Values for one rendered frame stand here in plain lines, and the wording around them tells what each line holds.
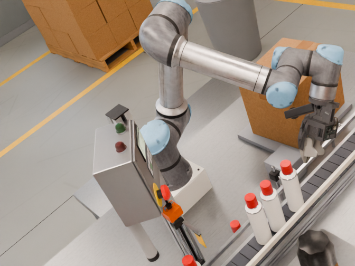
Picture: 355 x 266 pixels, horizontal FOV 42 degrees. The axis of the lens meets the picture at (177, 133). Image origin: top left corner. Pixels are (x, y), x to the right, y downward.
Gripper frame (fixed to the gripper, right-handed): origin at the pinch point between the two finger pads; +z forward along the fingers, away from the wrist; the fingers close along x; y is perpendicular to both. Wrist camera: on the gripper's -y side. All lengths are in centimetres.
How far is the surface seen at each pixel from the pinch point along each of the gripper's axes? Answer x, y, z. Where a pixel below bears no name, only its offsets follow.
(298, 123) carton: 17.0, -16.2, -3.6
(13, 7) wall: 110, -545, 16
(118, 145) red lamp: -66, -3, -15
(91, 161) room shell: 44, -214, 94
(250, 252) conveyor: -18.4, -0.8, 28.3
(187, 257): -45.0, -0.4, 20.0
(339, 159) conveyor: 21.9, -0.4, 5.2
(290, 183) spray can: -7.8, 2.0, 6.1
